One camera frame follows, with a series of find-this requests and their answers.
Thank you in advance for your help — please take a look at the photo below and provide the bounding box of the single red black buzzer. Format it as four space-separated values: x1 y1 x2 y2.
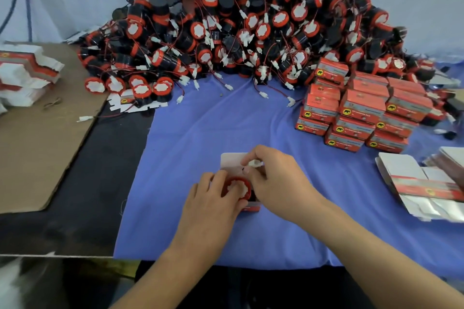
222 159 266 202

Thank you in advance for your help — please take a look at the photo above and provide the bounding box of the rubber band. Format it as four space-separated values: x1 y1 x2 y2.
43 97 65 111

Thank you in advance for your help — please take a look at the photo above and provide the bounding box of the person's left forearm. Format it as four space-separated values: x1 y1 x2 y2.
112 247 220 309

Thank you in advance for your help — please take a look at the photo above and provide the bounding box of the person's left hand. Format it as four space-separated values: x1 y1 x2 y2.
174 169 252 264

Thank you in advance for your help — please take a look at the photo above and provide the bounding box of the brown cardboard sheet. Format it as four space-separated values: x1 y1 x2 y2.
0 43 110 215

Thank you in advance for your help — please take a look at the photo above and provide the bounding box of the blue cloth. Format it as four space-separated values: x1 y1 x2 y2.
114 62 464 281

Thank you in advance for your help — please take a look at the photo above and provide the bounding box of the person's right hand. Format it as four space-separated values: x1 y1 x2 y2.
241 146 329 226

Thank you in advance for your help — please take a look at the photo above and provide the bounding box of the person's right forearm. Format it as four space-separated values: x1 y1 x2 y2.
310 200 464 309

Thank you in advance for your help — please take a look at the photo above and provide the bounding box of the pile of black red buzzers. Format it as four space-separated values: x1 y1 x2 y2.
77 0 464 115

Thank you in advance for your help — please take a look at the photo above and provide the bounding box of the stack of paper boxes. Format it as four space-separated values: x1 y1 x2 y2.
374 147 464 224
0 42 65 115

